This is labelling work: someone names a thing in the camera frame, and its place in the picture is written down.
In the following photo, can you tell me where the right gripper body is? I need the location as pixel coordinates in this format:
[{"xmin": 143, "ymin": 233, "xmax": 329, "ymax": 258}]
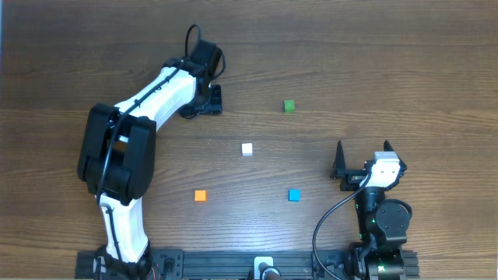
[{"xmin": 330, "ymin": 161, "xmax": 409, "ymax": 192}]

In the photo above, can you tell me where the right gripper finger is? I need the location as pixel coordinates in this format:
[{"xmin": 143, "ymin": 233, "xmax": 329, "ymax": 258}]
[
  {"xmin": 383, "ymin": 139, "xmax": 409, "ymax": 172},
  {"xmin": 333, "ymin": 139, "xmax": 348, "ymax": 171}
]

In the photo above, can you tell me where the mounting rail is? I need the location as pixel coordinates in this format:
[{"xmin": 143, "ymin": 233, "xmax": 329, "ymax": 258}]
[{"xmin": 75, "ymin": 248, "xmax": 421, "ymax": 280}]

